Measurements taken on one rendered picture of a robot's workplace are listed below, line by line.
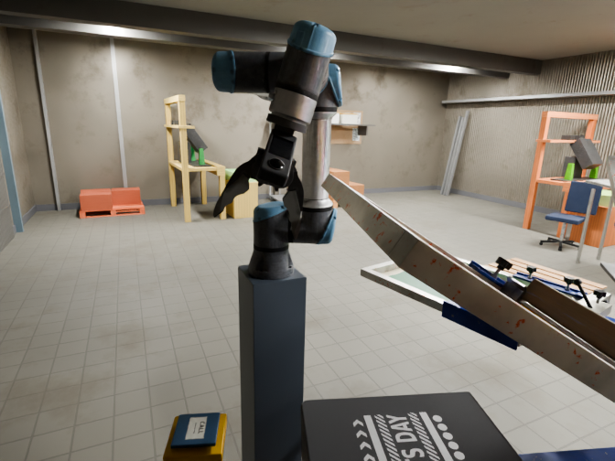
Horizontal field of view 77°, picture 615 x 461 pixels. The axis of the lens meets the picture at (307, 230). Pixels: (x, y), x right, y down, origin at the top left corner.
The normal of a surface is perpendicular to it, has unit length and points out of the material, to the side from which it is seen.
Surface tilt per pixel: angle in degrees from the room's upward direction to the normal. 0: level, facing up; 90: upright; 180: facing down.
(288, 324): 90
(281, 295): 90
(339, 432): 0
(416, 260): 90
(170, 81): 90
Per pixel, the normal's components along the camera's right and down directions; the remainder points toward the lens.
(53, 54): 0.41, 0.25
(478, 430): 0.03, -0.96
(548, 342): 0.11, 0.26
